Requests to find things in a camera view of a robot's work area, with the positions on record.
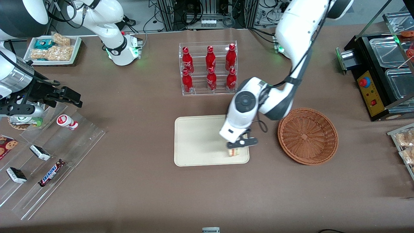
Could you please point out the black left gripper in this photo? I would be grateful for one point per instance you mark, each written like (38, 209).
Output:
(248, 129)

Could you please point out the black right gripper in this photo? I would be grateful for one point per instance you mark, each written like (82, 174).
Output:
(38, 90)

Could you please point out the triangular sandwich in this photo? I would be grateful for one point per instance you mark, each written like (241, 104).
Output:
(234, 152)

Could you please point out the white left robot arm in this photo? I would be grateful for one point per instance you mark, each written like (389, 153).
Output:
(297, 26)

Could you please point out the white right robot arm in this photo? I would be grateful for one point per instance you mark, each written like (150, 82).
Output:
(113, 48)

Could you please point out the beige plastic tray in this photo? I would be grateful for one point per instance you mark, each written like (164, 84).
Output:
(197, 140)

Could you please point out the white snack tray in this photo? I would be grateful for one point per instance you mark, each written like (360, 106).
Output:
(77, 45)

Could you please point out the small wicker coaster basket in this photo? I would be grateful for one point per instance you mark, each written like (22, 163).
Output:
(17, 126)

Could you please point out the brown wicker basket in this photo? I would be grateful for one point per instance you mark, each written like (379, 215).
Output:
(307, 137)

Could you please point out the metal edged snack tray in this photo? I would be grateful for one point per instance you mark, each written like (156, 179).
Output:
(393, 136)

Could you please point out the white red yogurt bottle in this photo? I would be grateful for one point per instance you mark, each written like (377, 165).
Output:
(66, 121)

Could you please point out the green white packet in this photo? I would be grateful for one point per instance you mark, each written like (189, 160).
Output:
(37, 122)

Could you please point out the large peanut brittle pack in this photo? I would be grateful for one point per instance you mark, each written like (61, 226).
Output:
(56, 53)

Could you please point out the clear acrylic tiered shelf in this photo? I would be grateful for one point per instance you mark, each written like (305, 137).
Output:
(74, 149)

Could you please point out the red cola bottle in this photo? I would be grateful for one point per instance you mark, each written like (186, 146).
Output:
(211, 81)
(210, 60)
(187, 83)
(231, 81)
(230, 58)
(187, 61)

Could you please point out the small peanut brittle pack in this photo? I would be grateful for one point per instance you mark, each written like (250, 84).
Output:
(61, 39)

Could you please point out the teal snack packet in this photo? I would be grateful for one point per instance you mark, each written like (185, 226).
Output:
(43, 44)

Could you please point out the black white snack bar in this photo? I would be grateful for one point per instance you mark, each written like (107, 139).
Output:
(40, 152)
(16, 175)

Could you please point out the clear acrylic bottle rack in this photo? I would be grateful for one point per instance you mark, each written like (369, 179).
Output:
(200, 90)

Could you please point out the Snickers chocolate bar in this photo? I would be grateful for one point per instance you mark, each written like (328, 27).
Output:
(51, 173)

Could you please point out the red cookie packet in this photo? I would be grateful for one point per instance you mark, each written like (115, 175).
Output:
(8, 146)

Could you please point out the white device with label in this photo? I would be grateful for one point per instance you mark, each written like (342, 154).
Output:
(211, 230)

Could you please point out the white power strip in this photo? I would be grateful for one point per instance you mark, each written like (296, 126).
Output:
(208, 22)

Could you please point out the aluminium equipment rack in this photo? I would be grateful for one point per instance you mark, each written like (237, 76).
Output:
(168, 14)

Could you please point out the black food warmer appliance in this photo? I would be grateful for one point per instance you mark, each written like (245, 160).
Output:
(372, 97)

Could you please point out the clear bag of pastries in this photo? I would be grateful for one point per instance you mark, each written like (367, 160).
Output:
(408, 156)
(406, 138)

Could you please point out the metal food pan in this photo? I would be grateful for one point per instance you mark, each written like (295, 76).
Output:
(401, 84)
(386, 51)

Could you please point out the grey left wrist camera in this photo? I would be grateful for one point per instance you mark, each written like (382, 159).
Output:
(242, 142)

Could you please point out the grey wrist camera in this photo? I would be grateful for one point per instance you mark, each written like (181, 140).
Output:
(242, 142)
(22, 110)

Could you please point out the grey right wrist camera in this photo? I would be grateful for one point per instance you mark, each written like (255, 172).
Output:
(22, 110)

